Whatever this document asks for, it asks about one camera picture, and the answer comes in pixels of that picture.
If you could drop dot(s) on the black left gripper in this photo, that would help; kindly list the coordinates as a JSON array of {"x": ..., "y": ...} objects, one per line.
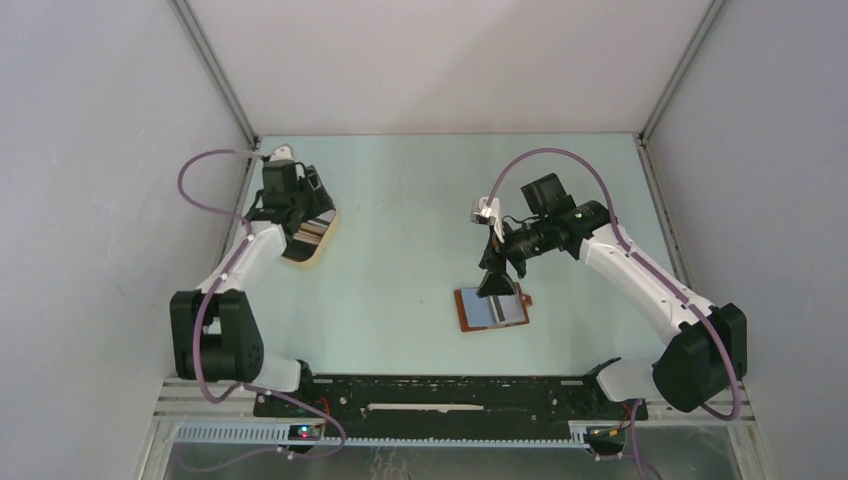
[{"x": 309, "y": 182}]

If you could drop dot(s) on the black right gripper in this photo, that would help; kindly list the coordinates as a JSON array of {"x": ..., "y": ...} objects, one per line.
[{"x": 496, "y": 280}]

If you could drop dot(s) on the brown leather card holder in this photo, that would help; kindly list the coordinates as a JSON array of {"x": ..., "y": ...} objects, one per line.
[{"x": 493, "y": 312}]

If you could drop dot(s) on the oval wooden tray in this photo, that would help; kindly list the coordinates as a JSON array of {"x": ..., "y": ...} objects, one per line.
[{"x": 307, "y": 246}]

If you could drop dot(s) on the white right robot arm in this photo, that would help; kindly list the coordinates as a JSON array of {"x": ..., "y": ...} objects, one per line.
[{"x": 705, "y": 345}]

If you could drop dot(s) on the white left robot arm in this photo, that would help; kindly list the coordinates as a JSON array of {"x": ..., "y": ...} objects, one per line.
[{"x": 216, "y": 334}]

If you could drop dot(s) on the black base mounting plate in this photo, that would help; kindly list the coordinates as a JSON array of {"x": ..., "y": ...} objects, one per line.
[{"x": 475, "y": 407}]

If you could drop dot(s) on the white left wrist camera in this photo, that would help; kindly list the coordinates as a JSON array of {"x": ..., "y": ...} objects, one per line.
[{"x": 281, "y": 153}]

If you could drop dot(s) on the light blue cable duct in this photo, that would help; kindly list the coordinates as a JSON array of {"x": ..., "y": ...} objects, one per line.
[{"x": 269, "y": 434}]

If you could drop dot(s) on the left aluminium corner post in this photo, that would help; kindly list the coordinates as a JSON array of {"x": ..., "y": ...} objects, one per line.
[{"x": 198, "y": 38}]

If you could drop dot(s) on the aluminium corner frame post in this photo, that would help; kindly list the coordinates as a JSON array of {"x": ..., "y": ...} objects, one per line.
[{"x": 690, "y": 54}]

